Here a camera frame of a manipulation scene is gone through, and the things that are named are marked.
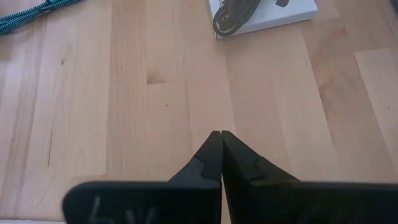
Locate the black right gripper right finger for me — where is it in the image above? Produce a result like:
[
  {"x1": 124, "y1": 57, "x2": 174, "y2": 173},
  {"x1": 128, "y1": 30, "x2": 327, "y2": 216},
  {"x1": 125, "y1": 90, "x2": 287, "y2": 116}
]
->
[{"x1": 221, "y1": 130, "x2": 398, "y2": 224}]

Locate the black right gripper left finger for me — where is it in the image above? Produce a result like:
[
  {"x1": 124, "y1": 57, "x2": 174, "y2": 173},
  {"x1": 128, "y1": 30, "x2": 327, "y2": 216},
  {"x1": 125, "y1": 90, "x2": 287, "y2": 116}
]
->
[{"x1": 62, "y1": 130, "x2": 224, "y2": 224}]

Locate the white product box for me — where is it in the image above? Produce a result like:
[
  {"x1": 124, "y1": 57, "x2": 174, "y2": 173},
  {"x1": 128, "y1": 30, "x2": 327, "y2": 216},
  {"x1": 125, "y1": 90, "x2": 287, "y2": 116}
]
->
[{"x1": 207, "y1": 0, "x2": 319, "y2": 40}]

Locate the teal black braided cable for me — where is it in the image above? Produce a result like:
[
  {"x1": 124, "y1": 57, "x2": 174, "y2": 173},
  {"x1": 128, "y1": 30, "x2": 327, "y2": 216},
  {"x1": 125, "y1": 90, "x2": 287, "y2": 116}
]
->
[{"x1": 0, "y1": 0, "x2": 84, "y2": 35}]

